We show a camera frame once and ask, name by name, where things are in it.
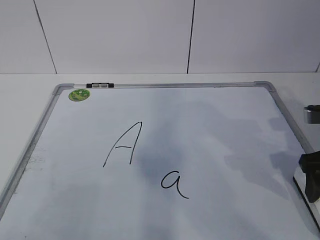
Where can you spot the white board with grey frame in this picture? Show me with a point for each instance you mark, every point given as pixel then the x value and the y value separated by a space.
pixel 152 163

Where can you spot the round green sticker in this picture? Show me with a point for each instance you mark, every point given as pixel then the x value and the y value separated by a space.
pixel 79 95

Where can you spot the white whiteboard eraser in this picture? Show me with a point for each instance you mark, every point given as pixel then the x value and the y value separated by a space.
pixel 299 179

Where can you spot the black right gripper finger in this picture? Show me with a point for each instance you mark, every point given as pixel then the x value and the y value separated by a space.
pixel 310 166

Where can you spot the black hanging clip on frame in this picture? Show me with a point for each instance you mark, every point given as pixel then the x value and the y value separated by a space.
pixel 99 85

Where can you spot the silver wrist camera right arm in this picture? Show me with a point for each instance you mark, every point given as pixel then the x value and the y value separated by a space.
pixel 312 114

